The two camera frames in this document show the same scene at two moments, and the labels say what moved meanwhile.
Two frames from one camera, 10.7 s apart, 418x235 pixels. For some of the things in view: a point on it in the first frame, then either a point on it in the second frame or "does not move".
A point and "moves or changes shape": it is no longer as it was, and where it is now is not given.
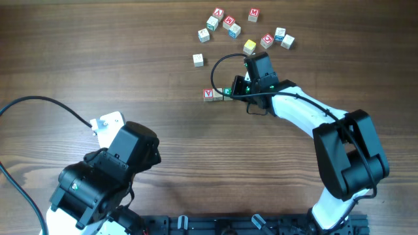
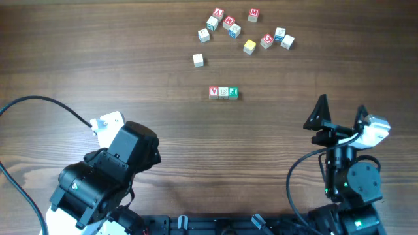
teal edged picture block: (212, 23) does not move
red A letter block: (218, 12) does not move
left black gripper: (153, 158) does not move
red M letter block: (253, 14) does not move
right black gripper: (238, 81) → (324, 119)
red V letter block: (208, 94) moves or changes shape
